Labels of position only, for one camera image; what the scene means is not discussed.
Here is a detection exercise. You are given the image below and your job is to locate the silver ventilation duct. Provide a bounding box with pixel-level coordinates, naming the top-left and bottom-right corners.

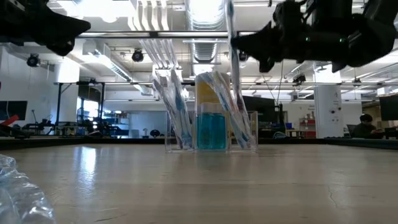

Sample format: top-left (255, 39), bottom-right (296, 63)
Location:
top-left (185, 0), bottom-right (229, 65)

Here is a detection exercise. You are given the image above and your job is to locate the white pillar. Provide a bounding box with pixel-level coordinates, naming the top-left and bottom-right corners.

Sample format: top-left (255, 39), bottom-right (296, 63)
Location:
top-left (313, 85), bottom-right (345, 139)

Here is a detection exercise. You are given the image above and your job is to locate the black monitor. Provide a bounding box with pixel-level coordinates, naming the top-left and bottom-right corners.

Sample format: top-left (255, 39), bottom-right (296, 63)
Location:
top-left (242, 95), bottom-right (276, 124)
top-left (379, 95), bottom-right (398, 121)
top-left (0, 100), bottom-right (28, 121)

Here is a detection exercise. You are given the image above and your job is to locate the clear acrylic organizer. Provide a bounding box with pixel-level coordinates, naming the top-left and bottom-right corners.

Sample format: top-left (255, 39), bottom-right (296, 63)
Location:
top-left (164, 110), bottom-right (259, 153)

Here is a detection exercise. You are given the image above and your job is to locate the orange white toothbrush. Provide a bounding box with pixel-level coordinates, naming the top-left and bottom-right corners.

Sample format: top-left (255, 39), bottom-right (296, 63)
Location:
top-left (206, 72), bottom-right (251, 149)

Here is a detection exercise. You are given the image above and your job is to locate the blue mouthwash bottle white cap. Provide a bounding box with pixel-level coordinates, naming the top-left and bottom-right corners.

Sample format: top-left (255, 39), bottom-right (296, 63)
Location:
top-left (196, 102), bottom-right (213, 150)
top-left (211, 104), bottom-right (228, 150)

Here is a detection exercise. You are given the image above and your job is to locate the red shelf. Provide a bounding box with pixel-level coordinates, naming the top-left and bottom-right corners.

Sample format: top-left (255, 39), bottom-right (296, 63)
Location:
top-left (298, 117), bottom-right (317, 138)

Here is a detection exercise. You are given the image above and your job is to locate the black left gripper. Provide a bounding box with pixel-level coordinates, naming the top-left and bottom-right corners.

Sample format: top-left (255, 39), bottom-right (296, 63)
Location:
top-left (9, 0), bottom-right (91, 57)

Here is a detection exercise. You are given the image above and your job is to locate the rig light bar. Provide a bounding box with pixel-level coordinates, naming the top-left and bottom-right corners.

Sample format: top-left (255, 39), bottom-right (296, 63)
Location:
top-left (76, 30), bottom-right (259, 39)

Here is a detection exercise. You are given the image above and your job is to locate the person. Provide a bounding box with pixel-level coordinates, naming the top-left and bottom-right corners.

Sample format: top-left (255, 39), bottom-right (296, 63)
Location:
top-left (351, 113), bottom-right (385, 139)

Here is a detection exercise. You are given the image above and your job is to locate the red bar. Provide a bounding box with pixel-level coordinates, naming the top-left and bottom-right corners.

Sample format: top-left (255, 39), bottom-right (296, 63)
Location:
top-left (0, 114), bottom-right (19, 127)

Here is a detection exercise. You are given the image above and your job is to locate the yellow canister white lid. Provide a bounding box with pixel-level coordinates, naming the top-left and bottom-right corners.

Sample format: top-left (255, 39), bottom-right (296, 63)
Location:
top-left (195, 72), bottom-right (231, 147)

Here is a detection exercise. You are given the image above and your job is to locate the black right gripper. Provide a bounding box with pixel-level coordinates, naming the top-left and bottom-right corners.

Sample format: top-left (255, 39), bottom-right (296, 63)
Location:
top-left (231, 1), bottom-right (351, 73)

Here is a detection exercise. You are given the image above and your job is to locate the grey office chair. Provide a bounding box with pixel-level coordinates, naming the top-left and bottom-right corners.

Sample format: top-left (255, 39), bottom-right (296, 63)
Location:
top-left (343, 123), bottom-right (355, 138)

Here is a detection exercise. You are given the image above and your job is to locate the black background rig frame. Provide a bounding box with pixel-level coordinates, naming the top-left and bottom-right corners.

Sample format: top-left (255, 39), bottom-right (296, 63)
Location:
top-left (54, 80), bottom-right (106, 136)

